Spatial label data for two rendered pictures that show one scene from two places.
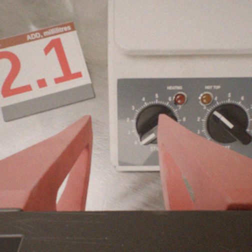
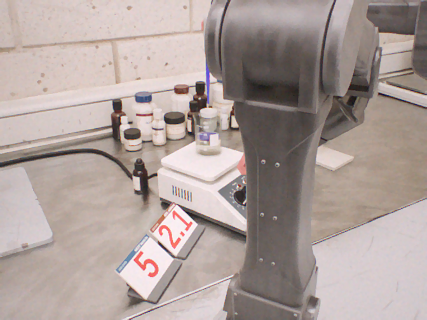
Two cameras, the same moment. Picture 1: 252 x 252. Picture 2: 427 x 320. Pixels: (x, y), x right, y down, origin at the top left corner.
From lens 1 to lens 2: 63 cm
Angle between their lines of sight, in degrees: 56
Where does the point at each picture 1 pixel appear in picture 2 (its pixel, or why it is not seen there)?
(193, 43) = (227, 166)
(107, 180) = not seen: hidden behind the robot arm
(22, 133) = (197, 256)
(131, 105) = (229, 197)
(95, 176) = (243, 243)
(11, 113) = (183, 253)
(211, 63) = (234, 172)
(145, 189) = not seen: hidden behind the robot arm
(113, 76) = (214, 193)
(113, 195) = not seen: hidden behind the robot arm
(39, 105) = (190, 243)
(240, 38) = (235, 159)
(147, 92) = (229, 190)
